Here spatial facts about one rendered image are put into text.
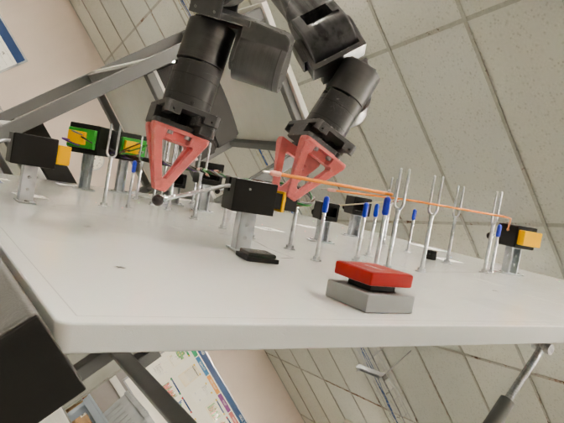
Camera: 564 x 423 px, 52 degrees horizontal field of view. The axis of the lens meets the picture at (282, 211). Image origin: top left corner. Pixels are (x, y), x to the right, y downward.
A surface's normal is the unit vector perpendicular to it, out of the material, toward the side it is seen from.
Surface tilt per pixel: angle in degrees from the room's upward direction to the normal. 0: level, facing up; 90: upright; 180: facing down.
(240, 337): 90
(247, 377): 90
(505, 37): 180
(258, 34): 133
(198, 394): 89
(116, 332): 90
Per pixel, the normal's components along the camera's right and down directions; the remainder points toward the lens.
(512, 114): -0.77, 0.50
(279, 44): -0.17, 0.34
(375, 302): 0.54, 0.14
